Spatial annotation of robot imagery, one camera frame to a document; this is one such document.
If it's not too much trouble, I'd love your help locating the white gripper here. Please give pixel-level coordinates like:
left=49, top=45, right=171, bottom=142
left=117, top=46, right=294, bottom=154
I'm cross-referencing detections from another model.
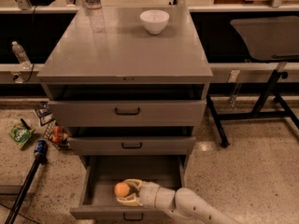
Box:
left=116, top=179, right=176, bottom=210

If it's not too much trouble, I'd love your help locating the orange fruit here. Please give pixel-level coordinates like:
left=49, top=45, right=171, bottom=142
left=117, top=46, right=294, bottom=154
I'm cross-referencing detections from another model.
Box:
left=114, top=182, right=130, bottom=198

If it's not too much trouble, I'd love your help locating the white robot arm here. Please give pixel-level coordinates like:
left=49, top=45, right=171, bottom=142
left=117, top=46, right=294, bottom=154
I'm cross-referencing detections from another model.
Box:
left=114, top=179, right=241, bottom=224

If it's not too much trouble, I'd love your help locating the grey bottom drawer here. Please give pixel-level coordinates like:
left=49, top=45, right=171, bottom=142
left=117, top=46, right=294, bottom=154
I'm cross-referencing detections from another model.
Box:
left=70, top=155, right=186, bottom=221

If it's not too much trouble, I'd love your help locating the grey drawer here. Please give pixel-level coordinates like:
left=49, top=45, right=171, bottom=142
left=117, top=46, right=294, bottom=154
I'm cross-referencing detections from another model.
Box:
left=49, top=101, right=206, bottom=127
left=68, top=136, right=195, bottom=156
left=70, top=155, right=186, bottom=221

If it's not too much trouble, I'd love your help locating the grey middle drawer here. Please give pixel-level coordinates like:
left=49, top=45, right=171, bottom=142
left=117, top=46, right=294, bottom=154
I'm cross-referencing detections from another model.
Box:
left=68, top=136, right=195, bottom=156

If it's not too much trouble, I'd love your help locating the grey top drawer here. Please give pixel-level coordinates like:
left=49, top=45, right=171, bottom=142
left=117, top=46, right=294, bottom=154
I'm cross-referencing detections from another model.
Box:
left=49, top=101, right=206, bottom=127

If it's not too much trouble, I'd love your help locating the grey drawer cabinet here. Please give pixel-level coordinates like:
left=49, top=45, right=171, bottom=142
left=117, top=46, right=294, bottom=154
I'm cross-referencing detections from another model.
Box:
left=36, top=5, right=215, bottom=161

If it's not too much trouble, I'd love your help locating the black pole with blue clamp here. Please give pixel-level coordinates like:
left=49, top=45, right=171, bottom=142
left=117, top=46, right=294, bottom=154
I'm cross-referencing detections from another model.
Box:
left=5, top=140, right=48, bottom=224

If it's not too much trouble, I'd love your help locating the dark snack packet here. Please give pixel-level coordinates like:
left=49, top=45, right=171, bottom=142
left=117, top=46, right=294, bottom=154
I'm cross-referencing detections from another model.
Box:
left=34, top=102, right=54, bottom=126

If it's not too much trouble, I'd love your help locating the green snack bag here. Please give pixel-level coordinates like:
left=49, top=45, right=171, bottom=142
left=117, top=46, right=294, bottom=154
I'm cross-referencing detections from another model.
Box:
left=8, top=123, right=35, bottom=149

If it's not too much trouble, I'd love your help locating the white ceramic bowl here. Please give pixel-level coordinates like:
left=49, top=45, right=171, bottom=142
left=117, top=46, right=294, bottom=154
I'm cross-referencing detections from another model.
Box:
left=140, top=9, right=170, bottom=35

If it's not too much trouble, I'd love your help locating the clear water bottle on ledge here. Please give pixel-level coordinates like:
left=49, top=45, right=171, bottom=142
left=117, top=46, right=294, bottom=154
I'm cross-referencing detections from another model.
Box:
left=12, top=41, right=32, bottom=70

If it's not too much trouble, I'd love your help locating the clear water bottle on cabinet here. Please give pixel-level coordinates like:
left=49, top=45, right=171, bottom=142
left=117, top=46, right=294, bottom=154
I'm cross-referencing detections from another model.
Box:
left=85, top=0, right=106, bottom=33

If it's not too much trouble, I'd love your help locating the grey tray table top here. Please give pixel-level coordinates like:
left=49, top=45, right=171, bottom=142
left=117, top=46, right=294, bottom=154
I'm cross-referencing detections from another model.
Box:
left=231, top=16, right=299, bottom=62

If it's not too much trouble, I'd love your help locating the wire basket with items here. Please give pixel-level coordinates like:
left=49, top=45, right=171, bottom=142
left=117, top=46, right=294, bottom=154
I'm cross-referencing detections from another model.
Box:
left=43, top=121, right=71, bottom=150

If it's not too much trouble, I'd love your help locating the black table stand frame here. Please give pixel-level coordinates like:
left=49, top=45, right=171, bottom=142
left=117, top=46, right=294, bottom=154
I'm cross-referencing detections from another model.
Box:
left=206, top=70, right=299, bottom=148

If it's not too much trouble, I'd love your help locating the black cable on ledge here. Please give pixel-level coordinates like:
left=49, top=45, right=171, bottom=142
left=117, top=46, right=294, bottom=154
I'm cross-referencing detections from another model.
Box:
left=21, top=5, right=38, bottom=83

